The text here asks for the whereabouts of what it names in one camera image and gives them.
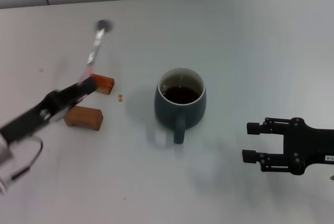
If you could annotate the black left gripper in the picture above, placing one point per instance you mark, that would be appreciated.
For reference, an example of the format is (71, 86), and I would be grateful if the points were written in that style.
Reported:
(36, 114)

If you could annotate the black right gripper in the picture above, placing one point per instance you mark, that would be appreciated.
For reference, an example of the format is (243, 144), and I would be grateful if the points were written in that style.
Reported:
(310, 148)

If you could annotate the grey ceramic cup with coffee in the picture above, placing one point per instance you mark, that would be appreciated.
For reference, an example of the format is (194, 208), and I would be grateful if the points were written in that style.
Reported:
(180, 104)

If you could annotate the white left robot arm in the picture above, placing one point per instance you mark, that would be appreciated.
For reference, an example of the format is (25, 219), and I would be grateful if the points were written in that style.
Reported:
(4, 161)

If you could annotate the brown notched wooden block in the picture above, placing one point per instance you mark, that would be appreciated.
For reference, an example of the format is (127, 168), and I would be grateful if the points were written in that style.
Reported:
(86, 117)

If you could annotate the stained flat wooden block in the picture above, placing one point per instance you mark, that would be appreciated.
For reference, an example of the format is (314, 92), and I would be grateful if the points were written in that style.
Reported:
(105, 84)

